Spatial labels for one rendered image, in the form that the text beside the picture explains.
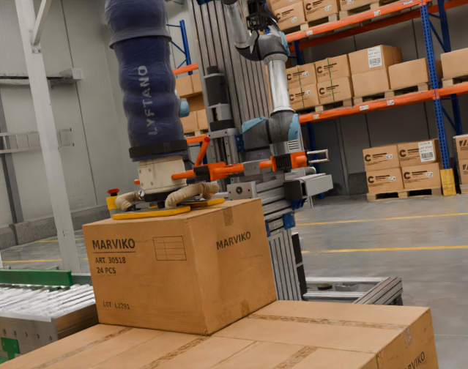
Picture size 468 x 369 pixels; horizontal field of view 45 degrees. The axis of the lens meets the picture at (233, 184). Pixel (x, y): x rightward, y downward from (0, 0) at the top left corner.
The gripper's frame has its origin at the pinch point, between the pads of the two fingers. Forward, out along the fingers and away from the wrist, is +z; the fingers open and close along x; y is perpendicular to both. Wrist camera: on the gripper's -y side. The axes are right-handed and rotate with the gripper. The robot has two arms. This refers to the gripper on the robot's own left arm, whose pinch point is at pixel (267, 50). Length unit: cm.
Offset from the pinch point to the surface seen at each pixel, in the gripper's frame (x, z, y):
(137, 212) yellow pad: -35, 55, 53
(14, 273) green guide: -197, 90, 9
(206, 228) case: -2, 63, 54
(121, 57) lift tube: -33, -2, 50
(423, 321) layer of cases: 59, 100, 32
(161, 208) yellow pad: -25, 55, 51
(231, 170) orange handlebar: 6, 45, 46
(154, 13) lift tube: -19.9, -16.0, 42.1
